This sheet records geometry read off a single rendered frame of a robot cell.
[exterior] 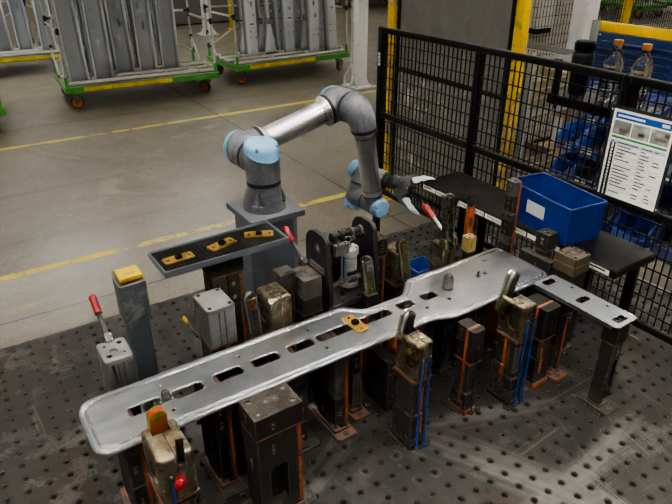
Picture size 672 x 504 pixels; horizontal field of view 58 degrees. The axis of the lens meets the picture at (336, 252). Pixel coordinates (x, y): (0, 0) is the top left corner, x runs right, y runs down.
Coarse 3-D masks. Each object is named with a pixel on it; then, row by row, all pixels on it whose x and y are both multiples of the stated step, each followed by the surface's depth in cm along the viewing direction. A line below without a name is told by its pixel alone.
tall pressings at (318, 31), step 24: (240, 0) 874; (264, 0) 873; (288, 0) 886; (312, 0) 881; (288, 24) 898; (312, 24) 894; (240, 48) 899; (264, 48) 897; (288, 48) 911; (312, 48) 907; (336, 48) 930
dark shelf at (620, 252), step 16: (448, 176) 256; (464, 176) 256; (432, 192) 246; (448, 192) 240; (464, 192) 240; (480, 192) 240; (496, 192) 240; (464, 208) 233; (480, 208) 227; (496, 208) 227; (592, 240) 203; (608, 240) 203; (624, 240) 203; (592, 256) 194; (608, 256) 194; (624, 256) 194; (640, 256) 194; (608, 272) 187; (624, 272) 188
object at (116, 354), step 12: (96, 348) 147; (108, 348) 146; (120, 348) 146; (108, 360) 142; (120, 360) 143; (132, 360) 145; (108, 372) 143; (120, 372) 145; (132, 372) 146; (108, 384) 147; (120, 384) 146; (132, 408) 151
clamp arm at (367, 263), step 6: (366, 258) 178; (360, 264) 179; (366, 264) 178; (372, 264) 179; (360, 270) 180; (366, 270) 178; (372, 270) 180; (366, 276) 179; (372, 276) 180; (366, 282) 180; (372, 282) 181; (366, 288) 180; (372, 288) 181; (366, 294) 180
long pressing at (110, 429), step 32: (480, 256) 200; (512, 256) 200; (416, 288) 182; (480, 288) 182; (320, 320) 167; (384, 320) 167; (416, 320) 167; (224, 352) 154; (256, 352) 155; (288, 352) 155; (320, 352) 155; (352, 352) 156; (160, 384) 144; (192, 384) 144; (224, 384) 144; (256, 384) 144; (96, 416) 134; (128, 416) 134; (192, 416) 135; (96, 448) 127; (128, 448) 128
